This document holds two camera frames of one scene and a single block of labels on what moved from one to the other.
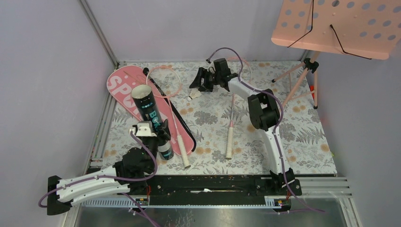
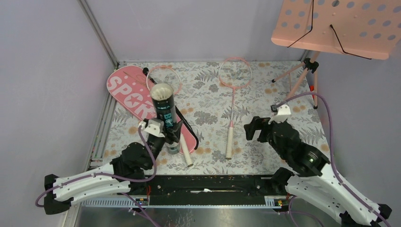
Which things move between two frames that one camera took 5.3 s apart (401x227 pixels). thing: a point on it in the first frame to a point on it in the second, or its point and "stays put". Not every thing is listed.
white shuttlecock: [194, 93] to [161, 91]
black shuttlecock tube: [148, 110] to [163, 97]
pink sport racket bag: [121, 80] stays put
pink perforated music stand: [369, 29] stays put
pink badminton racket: [166, 81] stays put
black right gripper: [202, 73] to [257, 123]
